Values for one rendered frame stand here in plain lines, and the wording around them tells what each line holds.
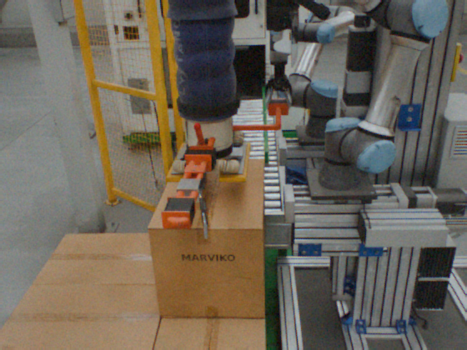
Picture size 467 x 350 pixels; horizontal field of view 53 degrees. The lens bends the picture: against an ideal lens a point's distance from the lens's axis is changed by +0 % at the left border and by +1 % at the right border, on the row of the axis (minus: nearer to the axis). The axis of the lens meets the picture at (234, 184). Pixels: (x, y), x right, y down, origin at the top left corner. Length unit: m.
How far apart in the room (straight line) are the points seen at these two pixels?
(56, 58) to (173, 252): 1.68
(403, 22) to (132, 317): 1.38
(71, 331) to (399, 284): 1.36
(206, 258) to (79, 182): 1.74
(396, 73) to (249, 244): 0.72
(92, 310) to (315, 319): 1.03
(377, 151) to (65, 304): 1.34
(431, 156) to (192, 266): 0.98
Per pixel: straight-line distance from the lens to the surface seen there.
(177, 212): 1.18
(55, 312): 2.02
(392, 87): 1.47
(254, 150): 3.27
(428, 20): 1.45
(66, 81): 3.01
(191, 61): 1.59
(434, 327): 2.41
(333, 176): 1.62
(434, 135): 1.86
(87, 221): 3.38
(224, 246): 1.63
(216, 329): 1.79
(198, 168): 1.42
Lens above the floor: 1.78
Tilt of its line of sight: 27 degrees down
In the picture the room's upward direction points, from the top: 2 degrees counter-clockwise
